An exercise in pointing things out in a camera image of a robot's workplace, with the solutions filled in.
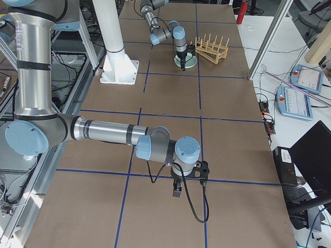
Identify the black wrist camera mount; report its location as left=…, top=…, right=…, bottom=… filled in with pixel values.
left=191, top=161, right=209, bottom=180

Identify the near blue teach pendant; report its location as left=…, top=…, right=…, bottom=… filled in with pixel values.
left=276, top=86, right=313, bottom=120

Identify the far blue teach pendant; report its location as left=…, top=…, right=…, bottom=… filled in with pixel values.
left=290, top=64, right=323, bottom=94

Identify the aluminium frame rack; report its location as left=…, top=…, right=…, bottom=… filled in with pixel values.
left=1, top=24, right=99, bottom=247

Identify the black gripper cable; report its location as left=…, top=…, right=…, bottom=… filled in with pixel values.
left=147, top=160, right=210, bottom=223

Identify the orange black electronics board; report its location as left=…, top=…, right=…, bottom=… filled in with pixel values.
left=259, top=101, right=269, bottom=114

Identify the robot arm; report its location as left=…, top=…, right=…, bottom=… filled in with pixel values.
left=140, top=0, right=188, bottom=71
left=3, top=1, right=202, bottom=197

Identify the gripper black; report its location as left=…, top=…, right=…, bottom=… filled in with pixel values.
left=171, top=170, right=186, bottom=197
left=176, top=50, right=187, bottom=71

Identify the wooden dish rack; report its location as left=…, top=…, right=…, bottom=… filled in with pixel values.
left=194, top=34, right=230, bottom=65

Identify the metal reacher grabber tool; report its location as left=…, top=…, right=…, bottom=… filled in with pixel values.
left=261, top=67, right=331, bottom=107

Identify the black computer monitor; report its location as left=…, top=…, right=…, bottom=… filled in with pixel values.
left=288, top=120, right=330, bottom=214

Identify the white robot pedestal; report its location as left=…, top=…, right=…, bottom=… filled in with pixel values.
left=93, top=0, right=139, bottom=85

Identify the aluminium frame post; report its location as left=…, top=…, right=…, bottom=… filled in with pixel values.
left=248, top=0, right=293, bottom=80

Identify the light green plate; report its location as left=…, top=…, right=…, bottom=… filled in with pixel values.
left=174, top=53, right=198, bottom=69

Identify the blue teach pendant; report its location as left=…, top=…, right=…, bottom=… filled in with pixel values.
left=290, top=64, right=323, bottom=94
left=276, top=86, right=313, bottom=120

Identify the black desktop computer box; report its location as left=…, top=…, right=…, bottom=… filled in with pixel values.
left=273, top=146, right=306, bottom=188

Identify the red cylinder bottle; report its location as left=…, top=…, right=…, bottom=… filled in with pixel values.
left=236, top=0, right=249, bottom=25

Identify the wooden board leaning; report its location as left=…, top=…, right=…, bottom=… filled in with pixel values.
left=305, top=21, right=331, bottom=64

